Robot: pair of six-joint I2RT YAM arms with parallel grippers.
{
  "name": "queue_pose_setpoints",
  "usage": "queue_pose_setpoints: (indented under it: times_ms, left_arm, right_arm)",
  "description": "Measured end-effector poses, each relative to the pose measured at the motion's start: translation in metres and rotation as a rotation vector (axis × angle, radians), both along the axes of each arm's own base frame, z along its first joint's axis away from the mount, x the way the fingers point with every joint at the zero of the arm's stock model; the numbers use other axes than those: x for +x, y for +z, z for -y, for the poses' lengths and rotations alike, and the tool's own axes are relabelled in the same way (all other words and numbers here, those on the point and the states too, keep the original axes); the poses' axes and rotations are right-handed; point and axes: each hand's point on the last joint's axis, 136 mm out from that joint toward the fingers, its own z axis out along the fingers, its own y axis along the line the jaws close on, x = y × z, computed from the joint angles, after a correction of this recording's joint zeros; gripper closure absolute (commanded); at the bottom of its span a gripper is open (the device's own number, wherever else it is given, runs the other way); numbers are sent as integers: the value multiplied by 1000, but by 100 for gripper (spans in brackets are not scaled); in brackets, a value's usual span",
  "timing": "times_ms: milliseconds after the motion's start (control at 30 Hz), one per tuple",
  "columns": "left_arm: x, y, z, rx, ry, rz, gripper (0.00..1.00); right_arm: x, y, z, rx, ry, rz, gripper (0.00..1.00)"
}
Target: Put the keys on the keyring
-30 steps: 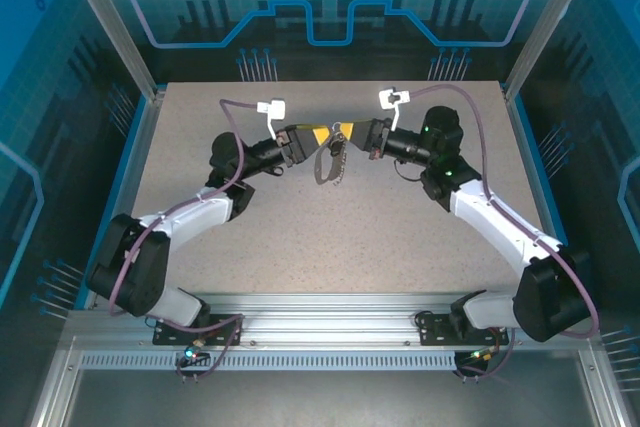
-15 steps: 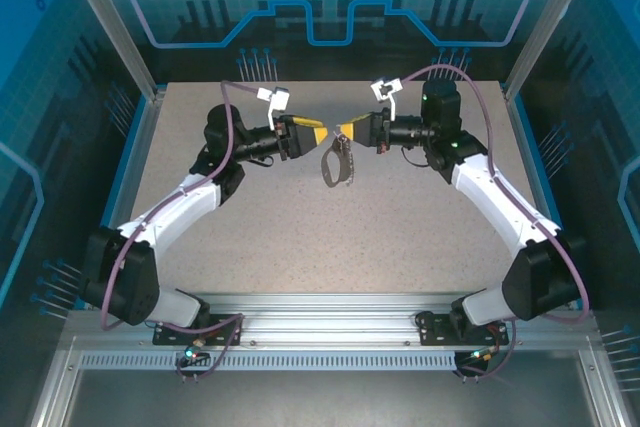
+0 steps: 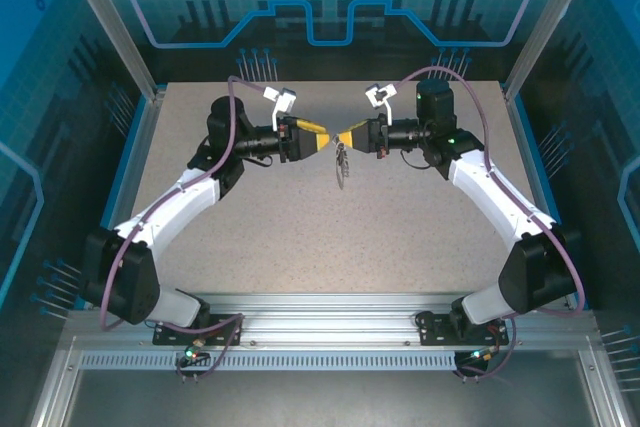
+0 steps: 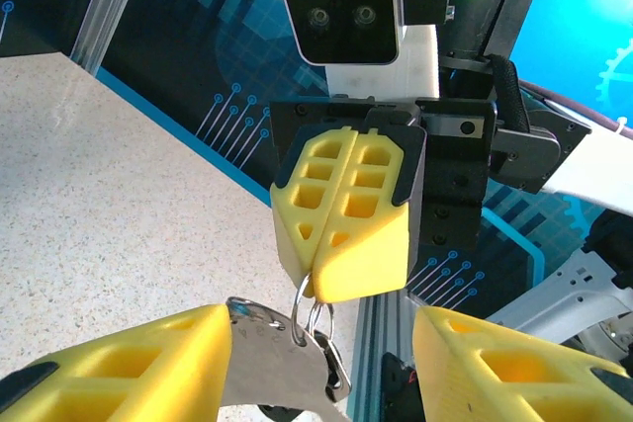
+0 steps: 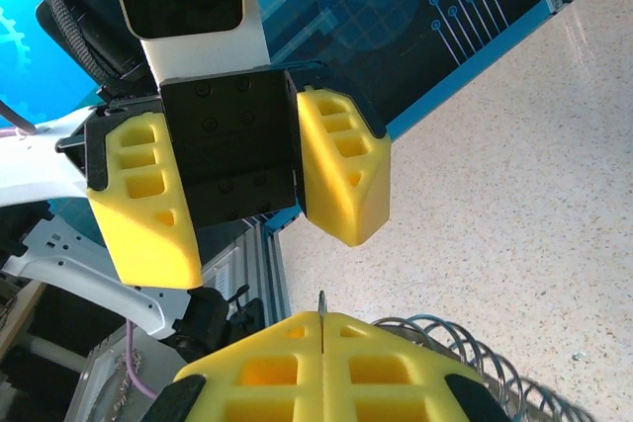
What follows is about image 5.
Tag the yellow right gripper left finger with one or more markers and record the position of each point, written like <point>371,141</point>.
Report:
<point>267,387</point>

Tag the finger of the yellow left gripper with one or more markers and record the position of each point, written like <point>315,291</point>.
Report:
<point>143,239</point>
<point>346,194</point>

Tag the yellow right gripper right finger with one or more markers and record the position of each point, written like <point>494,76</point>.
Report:
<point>395,387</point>

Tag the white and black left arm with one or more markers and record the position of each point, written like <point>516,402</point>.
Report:
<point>99,264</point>

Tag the grey metal sheet panel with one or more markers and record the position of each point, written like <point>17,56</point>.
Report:
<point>99,382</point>

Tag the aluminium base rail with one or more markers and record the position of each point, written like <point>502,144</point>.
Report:
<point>269,269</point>

